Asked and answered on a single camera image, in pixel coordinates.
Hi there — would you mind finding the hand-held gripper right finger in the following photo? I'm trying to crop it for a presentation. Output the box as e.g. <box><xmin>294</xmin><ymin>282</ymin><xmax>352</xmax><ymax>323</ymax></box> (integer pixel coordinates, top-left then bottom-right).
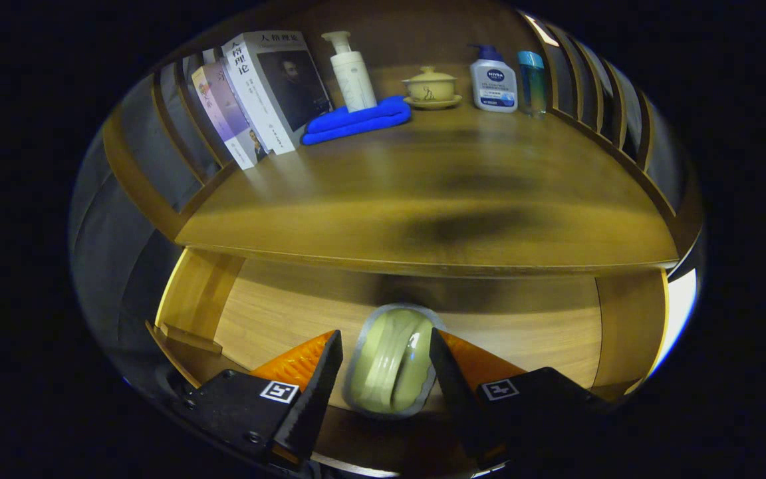
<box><xmin>428</xmin><ymin>327</ymin><xmax>623</xmax><ymax>466</ymax></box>

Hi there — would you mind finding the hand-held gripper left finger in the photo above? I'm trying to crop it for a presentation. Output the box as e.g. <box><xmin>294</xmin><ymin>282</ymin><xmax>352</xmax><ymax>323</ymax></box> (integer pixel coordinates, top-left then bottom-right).
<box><xmin>169</xmin><ymin>329</ymin><xmax>344</xmax><ymax>470</ymax></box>

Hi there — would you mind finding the green scrub brush grey pad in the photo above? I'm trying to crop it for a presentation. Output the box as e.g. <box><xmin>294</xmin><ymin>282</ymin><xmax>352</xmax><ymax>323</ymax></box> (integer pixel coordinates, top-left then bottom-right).
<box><xmin>342</xmin><ymin>303</ymin><xmax>447</xmax><ymax>420</ymax></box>

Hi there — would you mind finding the wooden drawer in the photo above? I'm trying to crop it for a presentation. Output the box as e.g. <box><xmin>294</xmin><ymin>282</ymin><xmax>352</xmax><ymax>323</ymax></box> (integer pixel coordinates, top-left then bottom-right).
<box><xmin>147</xmin><ymin>247</ymin><xmax>670</xmax><ymax>474</ymax></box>

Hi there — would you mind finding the wooden countertop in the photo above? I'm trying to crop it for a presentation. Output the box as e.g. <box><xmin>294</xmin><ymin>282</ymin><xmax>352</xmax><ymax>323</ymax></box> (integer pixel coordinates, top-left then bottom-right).
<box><xmin>176</xmin><ymin>63</ymin><xmax>680</xmax><ymax>279</ymax></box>

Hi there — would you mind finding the wooden cabinet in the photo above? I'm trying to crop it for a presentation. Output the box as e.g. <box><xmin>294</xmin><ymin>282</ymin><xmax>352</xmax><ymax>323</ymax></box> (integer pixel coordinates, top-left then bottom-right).
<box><xmin>67</xmin><ymin>0</ymin><xmax>706</xmax><ymax>400</ymax></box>

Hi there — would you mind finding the blue folded cloth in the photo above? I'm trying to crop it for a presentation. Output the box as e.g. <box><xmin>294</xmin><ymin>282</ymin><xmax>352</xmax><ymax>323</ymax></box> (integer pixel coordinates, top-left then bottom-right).
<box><xmin>301</xmin><ymin>94</ymin><xmax>413</xmax><ymax>146</ymax></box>

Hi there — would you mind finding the purple book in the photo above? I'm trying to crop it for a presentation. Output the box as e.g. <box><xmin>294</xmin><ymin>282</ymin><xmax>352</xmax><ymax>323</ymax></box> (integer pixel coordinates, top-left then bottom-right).
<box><xmin>191</xmin><ymin>63</ymin><xmax>269</xmax><ymax>170</ymax></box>

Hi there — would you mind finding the yellow lidded tea cup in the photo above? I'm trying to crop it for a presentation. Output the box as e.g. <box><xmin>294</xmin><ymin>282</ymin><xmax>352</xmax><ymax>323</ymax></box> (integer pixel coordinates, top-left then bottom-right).
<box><xmin>402</xmin><ymin>65</ymin><xmax>463</xmax><ymax>110</ymax></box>

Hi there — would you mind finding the thick white portrait book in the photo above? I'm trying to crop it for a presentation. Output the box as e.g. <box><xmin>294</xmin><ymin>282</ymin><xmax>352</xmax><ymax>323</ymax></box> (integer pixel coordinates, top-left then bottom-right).
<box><xmin>221</xmin><ymin>30</ymin><xmax>334</xmax><ymax>156</ymax></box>

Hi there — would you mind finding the white bottle with blue pump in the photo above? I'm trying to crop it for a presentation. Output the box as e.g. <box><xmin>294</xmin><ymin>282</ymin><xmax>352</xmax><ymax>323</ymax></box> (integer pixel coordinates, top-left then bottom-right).
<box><xmin>468</xmin><ymin>44</ymin><xmax>519</xmax><ymax>114</ymax></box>

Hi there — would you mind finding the teal bottle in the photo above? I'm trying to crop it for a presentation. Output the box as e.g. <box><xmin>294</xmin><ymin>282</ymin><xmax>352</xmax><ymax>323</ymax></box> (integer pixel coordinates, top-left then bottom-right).
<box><xmin>517</xmin><ymin>51</ymin><xmax>548</xmax><ymax>119</ymax></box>

